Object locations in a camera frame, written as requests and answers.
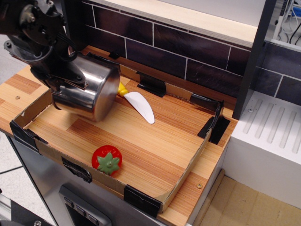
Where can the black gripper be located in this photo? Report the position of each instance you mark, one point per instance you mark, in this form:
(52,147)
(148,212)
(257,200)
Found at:
(55,73)

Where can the stainless steel pot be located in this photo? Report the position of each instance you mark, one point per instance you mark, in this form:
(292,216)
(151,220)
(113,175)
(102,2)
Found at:
(96,99)

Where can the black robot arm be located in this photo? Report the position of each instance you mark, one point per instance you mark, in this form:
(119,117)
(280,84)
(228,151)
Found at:
(37,37)

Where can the cardboard fence with black tape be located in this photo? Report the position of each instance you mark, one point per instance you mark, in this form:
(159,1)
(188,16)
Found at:
(161,163)

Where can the red toy strawberry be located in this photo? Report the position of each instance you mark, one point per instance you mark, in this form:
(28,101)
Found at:
(107,159)

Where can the light wooden shelf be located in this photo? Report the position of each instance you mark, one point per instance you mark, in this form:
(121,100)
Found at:
(188,19)

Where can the grey oven control panel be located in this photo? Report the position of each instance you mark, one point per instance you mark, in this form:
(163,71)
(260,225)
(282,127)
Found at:
(80,211)

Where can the white toy sink drainboard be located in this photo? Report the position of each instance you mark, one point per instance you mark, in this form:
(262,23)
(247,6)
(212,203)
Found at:
(264,151)

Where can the dark grey left post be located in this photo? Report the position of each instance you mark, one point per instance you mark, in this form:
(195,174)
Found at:
(75,22)

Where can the yellow handled toy knife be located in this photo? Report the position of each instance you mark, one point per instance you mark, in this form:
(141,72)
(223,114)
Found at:
(138,102)

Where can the dark grey cabinet post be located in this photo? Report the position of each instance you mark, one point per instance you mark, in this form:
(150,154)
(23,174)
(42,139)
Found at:
(264,34)

